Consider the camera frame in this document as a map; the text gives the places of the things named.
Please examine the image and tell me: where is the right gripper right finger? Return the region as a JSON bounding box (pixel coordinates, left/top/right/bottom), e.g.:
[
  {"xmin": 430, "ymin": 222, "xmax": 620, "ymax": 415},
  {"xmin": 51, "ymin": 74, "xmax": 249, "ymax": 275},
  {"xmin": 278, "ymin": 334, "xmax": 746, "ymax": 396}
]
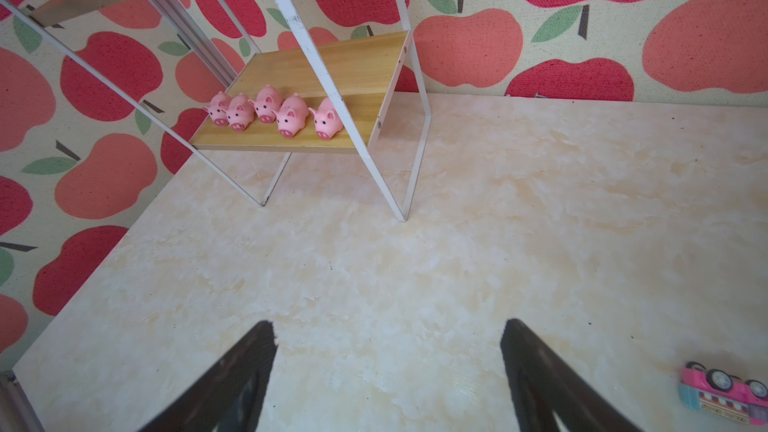
[{"xmin": 500, "ymin": 319, "xmax": 638, "ymax": 431}]

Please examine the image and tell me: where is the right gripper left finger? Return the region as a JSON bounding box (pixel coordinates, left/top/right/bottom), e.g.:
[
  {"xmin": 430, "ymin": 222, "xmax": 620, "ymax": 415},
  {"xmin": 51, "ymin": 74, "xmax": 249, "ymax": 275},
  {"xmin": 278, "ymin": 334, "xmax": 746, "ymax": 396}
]
[{"xmin": 142, "ymin": 320, "xmax": 278, "ymax": 431}]

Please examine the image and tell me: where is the pink green toy car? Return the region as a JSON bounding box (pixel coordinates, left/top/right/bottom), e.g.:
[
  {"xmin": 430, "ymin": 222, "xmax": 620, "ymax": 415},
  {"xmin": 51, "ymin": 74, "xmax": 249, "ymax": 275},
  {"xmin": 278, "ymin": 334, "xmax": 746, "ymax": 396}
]
[{"xmin": 678, "ymin": 361, "xmax": 767, "ymax": 426}]

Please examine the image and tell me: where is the pink toy pig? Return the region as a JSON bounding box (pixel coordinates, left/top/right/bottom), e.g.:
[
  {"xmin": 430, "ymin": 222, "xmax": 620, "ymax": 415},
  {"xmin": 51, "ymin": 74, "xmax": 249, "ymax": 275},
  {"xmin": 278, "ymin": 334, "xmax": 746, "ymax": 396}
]
[
  {"xmin": 226, "ymin": 93, "xmax": 255, "ymax": 132},
  {"xmin": 248, "ymin": 84, "xmax": 284, "ymax": 124},
  {"xmin": 309, "ymin": 97, "xmax": 344, "ymax": 140},
  {"xmin": 276, "ymin": 93, "xmax": 310, "ymax": 138},
  {"xmin": 204, "ymin": 91, "xmax": 232, "ymax": 127}
]

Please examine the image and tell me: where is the two-tier wooden shelf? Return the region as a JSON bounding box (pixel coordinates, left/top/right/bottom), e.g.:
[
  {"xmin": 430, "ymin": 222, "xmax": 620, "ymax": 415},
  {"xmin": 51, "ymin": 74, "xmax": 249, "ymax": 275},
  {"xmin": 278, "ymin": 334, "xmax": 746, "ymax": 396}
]
[{"xmin": 1, "ymin": 0, "xmax": 431, "ymax": 222}]

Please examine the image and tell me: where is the left aluminium frame post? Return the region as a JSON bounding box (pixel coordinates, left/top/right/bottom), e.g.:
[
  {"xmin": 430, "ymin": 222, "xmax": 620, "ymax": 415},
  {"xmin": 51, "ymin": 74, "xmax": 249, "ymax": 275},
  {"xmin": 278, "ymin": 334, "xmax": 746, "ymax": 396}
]
[{"xmin": 148, "ymin": 0, "xmax": 237, "ymax": 86}]

